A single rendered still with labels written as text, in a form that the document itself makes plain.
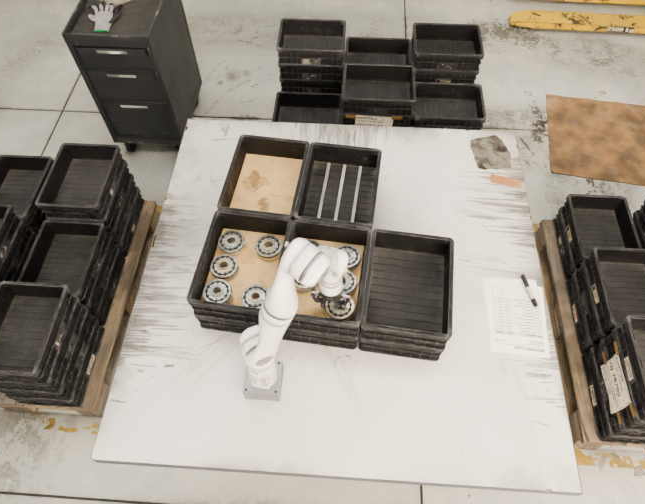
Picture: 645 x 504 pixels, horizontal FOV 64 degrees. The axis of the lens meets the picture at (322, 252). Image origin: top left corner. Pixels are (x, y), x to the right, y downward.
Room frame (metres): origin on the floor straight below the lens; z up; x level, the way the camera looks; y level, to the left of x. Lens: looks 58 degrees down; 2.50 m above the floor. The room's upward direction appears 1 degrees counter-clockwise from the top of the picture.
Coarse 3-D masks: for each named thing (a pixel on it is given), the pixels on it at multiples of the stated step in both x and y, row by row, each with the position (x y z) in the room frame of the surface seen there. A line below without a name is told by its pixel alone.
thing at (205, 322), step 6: (198, 318) 0.80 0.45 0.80; (204, 318) 0.79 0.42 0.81; (210, 318) 0.79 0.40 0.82; (204, 324) 0.81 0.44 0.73; (210, 324) 0.80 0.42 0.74; (216, 324) 0.79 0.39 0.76; (222, 324) 0.79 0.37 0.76; (228, 324) 0.79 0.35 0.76; (234, 324) 0.78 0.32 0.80; (240, 324) 0.77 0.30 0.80; (246, 324) 0.77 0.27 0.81; (252, 324) 0.76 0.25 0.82; (222, 330) 0.79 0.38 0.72; (228, 330) 0.79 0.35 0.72; (234, 330) 0.79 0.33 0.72; (240, 330) 0.79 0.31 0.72
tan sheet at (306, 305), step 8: (320, 240) 1.11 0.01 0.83; (360, 248) 1.07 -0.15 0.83; (360, 264) 1.00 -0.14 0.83; (352, 272) 0.96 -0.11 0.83; (360, 272) 0.96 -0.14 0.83; (304, 296) 0.87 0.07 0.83; (352, 296) 0.86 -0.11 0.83; (304, 304) 0.83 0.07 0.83; (312, 304) 0.83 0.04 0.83; (320, 304) 0.83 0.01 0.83; (296, 312) 0.80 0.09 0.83; (304, 312) 0.80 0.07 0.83; (312, 312) 0.80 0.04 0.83; (320, 312) 0.80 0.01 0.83; (352, 320) 0.77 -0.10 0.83
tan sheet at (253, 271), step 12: (252, 240) 1.11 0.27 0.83; (216, 252) 1.06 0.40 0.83; (252, 252) 1.06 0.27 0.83; (240, 264) 1.01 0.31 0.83; (252, 264) 1.01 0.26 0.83; (264, 264) 1.00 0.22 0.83; (276, 264) 1.00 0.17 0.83; (240, 276) 0.95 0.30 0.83; (252, 276) 0.95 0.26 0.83; (264, 276) 0.95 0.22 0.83; (240, 288) 0.90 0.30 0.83; (204, 300) 0.86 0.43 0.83; (240, 300) 0.85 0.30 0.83
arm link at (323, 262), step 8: (320, 248) 0.76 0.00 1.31; (328, 248) 0.78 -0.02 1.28; (320, 256) 0.63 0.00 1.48; (328, 256) 0.71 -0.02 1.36; (336, 256) 0.76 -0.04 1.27; (312, 264) 0.61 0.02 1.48; (320, 264) 0.61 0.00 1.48; (328, 264) 0.62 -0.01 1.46; (304, 272) 0.60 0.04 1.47; (312, 272) 0.60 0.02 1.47; (320, 272) 0.60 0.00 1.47; (328, 272) 0.65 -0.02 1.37; (304, 280) 0.59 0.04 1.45; (312, 280) 0.58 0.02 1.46; (320, 280) 0.60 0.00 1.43
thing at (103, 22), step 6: (90, 6) 2.58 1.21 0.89; (102, 6) 2.58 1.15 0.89; (108, 6) 2.58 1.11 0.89; (120, 6) 2.60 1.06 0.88; (96, 12) 2.53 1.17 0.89; (102, 12) 2.53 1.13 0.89; (108, 12) 2.53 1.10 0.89; (114, 12) 2.54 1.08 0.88; (90, 18) 2.48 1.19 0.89; (96, 18) 2.48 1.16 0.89; (102, 18) 2.48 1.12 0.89; (108, 18) 2.48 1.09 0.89; (114, 18) 2.49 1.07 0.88; (96, 24) 2.44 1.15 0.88; (102, 24) 2.43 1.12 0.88; (108, 24) 2.45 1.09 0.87; (96, 30) 2.39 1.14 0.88; (102, 30) 2.39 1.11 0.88; (108, 30) 2.40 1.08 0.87
